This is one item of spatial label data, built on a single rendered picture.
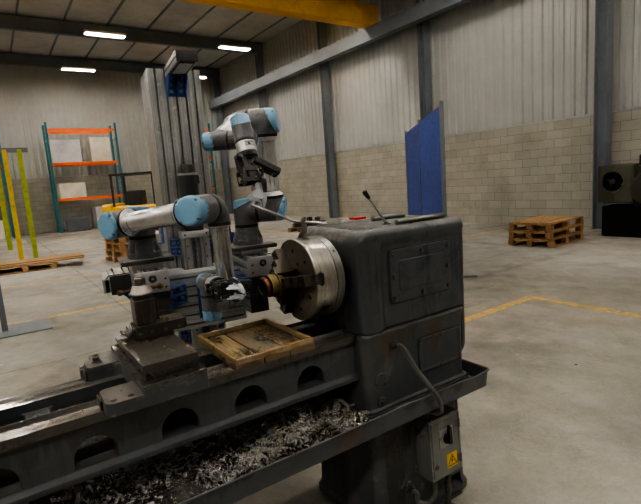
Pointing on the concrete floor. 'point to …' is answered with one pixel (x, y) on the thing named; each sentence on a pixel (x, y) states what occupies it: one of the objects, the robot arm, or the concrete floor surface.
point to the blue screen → (427, 166)
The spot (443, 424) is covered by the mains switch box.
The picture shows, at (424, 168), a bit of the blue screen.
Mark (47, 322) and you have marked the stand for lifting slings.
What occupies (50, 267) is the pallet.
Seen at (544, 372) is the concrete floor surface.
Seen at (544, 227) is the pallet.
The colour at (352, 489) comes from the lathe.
